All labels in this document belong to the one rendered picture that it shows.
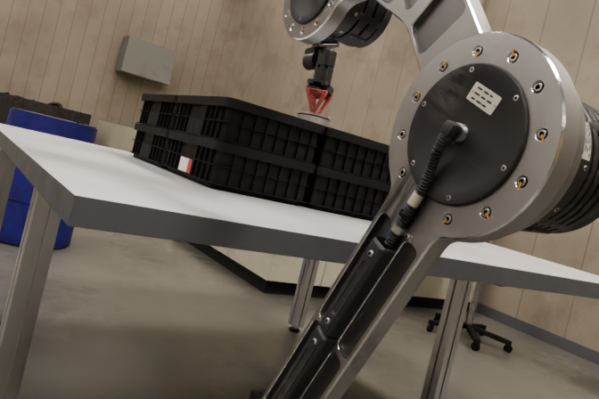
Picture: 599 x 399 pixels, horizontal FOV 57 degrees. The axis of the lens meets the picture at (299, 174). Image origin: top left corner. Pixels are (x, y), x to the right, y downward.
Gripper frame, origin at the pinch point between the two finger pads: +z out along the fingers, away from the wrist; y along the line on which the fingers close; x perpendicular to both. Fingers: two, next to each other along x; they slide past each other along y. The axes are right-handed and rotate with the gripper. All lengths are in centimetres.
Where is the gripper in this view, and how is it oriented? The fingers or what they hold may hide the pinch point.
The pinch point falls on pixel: (315, 112)
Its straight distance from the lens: 173.3
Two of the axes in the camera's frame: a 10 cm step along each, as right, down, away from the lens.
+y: -2.5, -1.0, -9.6
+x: 9.4, 2.0, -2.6
